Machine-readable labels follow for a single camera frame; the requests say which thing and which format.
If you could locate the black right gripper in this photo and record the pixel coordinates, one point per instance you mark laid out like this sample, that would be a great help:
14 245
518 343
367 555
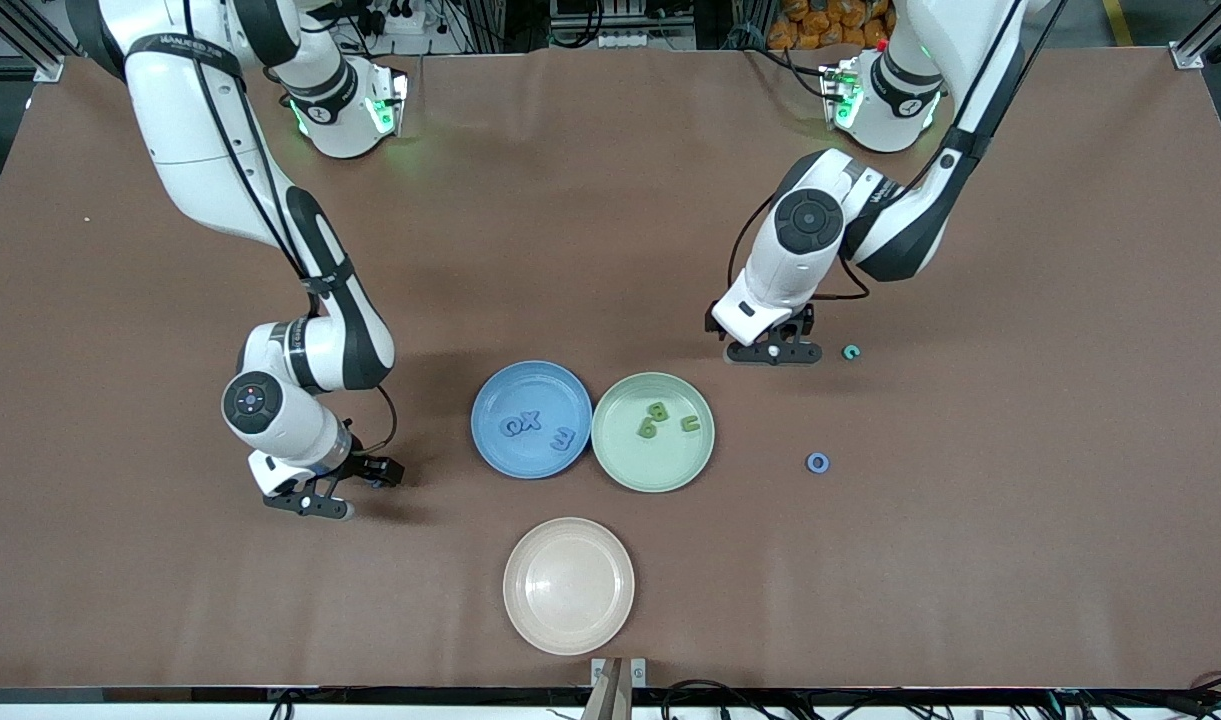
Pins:
368 467

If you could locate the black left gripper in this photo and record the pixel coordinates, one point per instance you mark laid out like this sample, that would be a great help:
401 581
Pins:
711 323

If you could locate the green foam letter B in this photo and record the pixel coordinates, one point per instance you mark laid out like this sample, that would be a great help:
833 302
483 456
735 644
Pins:
654 410

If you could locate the green foam letter U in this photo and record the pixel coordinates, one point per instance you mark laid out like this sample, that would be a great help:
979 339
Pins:
690 428

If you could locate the blue foam letter C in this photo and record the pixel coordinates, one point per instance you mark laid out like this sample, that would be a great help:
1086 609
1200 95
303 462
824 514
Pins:
508 428

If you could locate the green foam letter q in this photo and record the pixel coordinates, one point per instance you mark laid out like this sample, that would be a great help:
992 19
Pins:
646 433

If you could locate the blue foam letter X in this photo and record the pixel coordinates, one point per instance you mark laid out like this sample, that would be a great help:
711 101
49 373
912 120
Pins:
534 420

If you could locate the blue foam letter E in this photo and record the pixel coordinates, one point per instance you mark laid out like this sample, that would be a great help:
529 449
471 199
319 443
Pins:
562 438

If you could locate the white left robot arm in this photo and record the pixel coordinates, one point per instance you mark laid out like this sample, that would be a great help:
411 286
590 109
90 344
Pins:
820 240

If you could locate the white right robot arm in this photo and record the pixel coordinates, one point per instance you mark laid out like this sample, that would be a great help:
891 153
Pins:
200 130

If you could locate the blue plate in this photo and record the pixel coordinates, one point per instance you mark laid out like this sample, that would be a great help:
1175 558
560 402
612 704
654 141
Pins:
510 465

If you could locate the brown table mat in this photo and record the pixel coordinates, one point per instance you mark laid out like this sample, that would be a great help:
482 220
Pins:
610 250

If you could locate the green plate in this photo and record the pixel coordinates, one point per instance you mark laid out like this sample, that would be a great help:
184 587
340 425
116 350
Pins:
653 465

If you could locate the blue foam letter O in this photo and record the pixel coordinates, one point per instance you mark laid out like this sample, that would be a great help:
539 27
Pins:
810 462

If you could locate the beige plate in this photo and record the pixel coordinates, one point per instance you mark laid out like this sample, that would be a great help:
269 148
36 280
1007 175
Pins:
568 586

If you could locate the white power strip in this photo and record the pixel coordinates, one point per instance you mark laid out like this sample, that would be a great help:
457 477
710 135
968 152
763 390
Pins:
630 40
400 20

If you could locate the bag of oranges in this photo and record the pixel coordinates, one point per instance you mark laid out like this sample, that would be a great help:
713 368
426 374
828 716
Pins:
820 20

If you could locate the tan mounting bar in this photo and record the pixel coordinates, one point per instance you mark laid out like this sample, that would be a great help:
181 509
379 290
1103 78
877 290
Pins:
610 700

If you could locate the metal table edge bracket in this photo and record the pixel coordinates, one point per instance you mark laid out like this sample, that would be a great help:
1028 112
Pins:
598 672

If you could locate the aluminium frame profile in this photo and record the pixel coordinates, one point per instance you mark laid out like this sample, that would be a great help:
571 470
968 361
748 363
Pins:
1195 50
45 70

